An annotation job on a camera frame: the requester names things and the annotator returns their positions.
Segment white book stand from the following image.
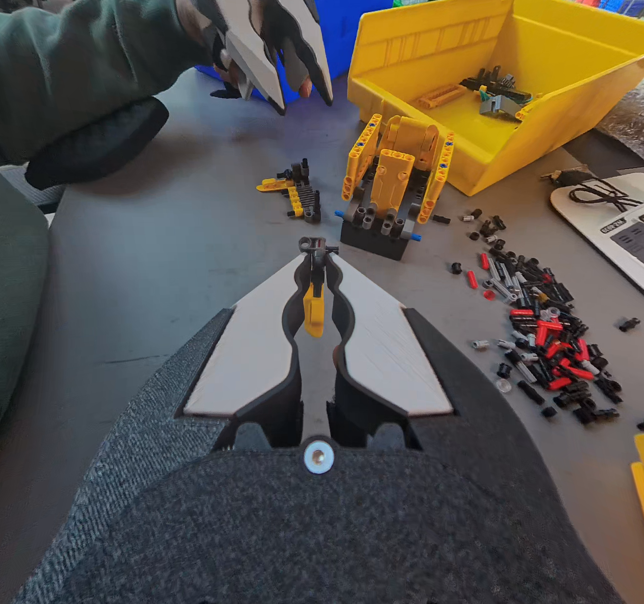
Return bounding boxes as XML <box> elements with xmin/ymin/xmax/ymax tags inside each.
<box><xmin>550</xmin><ymin>172</ymin><xmax>644</xmax><ymax>294</ymax></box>

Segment yellow black lego robot model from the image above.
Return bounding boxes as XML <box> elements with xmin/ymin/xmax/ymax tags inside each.
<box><xmin>334</xmin><ymin>113</ymin><xmax>456</xmax><ymax>261</ymax></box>

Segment blue plastic bin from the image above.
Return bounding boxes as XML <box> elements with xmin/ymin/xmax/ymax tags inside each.
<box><xmin>194</xmin><ymin>0</ymin><xmax>404</xmax><ymax>102</ymax></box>

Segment grey grille yellow lego assembly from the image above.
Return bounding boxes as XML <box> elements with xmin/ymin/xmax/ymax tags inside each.
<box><xmin>256</xmin><ymin>157</ymin><xmax>323</xmax><ymax>224</ymax></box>

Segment pile of small lego pins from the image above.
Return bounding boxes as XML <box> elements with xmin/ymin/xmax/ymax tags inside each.
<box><xmin>432</xmin><ymin>208</ymin><xmax>642</xmax><ymax>426</ymax></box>

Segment loose black yellow lego parts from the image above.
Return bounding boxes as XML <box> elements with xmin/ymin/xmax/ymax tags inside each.
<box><xmin>418</xmin><ymin>65</ymin><xmax>544</xmax><ymax>122</ymax></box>

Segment yellow lego blade with connector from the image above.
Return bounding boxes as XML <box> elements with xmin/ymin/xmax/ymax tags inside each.
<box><xmin>298</xmin><ymin>236</ymin><xmax>340</xmax><ymax>339</ymax></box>

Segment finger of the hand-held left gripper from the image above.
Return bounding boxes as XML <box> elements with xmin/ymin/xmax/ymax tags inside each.
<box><xmin>207</xmin><ymin>0</ymin><xmax>288</xmax><ymax>116</ymax></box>
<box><xmin>272</xmin><ymin>0</ymin><xmax>335</xmax><ymax>107</ymax></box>

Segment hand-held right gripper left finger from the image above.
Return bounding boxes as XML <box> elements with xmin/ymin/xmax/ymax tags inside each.
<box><xmin>183</xmin><ymin>253</ymin><xmax>309</xmax><ymax>436</ymax></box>

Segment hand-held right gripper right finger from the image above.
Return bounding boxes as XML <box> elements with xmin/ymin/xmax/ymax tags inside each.
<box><xmin>324</xmin><ymin>253</ymin><xmax>454</xmax><ymax>436</ymax></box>

